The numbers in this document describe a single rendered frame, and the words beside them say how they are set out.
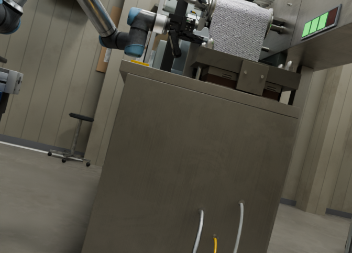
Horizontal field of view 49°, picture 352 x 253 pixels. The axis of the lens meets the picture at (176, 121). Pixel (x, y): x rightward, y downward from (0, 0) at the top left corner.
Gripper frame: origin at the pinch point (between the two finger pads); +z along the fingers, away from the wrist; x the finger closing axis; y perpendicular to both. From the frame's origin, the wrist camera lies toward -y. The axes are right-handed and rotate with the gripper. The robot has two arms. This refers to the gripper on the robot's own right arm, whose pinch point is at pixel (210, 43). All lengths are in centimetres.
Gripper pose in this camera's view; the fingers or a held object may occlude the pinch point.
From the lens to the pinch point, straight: 165.7
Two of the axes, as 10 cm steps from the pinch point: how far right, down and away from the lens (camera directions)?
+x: -1.1, -0.2, 9.9
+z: 9.6, 2.5, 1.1
